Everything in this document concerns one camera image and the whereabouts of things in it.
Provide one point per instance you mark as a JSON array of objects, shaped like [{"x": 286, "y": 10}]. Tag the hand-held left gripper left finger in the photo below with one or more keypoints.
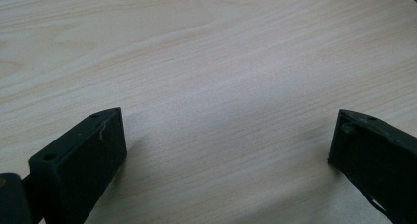
[{"x": 78, "y": 165}]

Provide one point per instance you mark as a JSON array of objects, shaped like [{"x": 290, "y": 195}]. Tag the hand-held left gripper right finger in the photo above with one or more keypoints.
[{"x": 377, "y": 158}]

